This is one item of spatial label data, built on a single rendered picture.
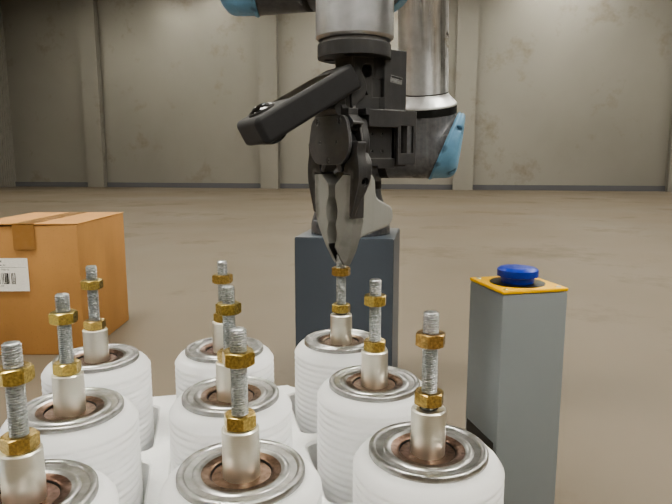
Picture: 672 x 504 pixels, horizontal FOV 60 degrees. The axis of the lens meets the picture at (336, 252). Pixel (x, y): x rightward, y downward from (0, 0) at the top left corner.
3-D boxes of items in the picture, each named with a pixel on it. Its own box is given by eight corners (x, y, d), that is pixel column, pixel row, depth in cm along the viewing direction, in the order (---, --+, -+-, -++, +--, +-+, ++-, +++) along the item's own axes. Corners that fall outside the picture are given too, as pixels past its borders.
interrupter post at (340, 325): (349, 349, 59) (349, 317, 58) (326, 347, 59) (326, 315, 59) (355, 342, 61) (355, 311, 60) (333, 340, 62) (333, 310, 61)
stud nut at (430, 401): (440, 411, 36) (440, 398, 36) (412, 407, 36) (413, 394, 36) (444, 398, 38) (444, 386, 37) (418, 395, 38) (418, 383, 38)
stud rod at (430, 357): (435, 431, 37) (438, 314, 35) (419, 429, 37) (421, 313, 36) (437, 424, 37) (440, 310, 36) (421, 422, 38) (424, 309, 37)
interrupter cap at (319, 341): (368, 360, 56) (368, 353, 55) (293, 352, 58) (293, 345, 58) (384, 337, 63) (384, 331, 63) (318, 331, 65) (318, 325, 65)
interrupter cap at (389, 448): (512, 460, 37) (513, 449, 37) (432, 504, 32) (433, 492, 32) (423, 419, 43) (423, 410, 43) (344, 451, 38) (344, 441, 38)
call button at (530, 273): (489, 283, 60) (490, 264, 60) (524, 282, 61) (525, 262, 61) (509, 292, 57) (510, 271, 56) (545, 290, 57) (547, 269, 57)
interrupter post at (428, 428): (454, 457, 37) (456, 408, 37) (429, 469, 36) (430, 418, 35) (426, 443, 39) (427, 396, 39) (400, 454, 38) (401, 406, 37)
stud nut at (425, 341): (442, 351, 35) (442, 338, 35) (414, 348, 36) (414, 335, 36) (446, 342, 37) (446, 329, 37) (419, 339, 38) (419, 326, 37)
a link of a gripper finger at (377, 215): (400, 263, 58) (400, 170, 57) (352, 269, 55) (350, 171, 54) (382, 260, 61) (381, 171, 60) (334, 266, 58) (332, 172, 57)
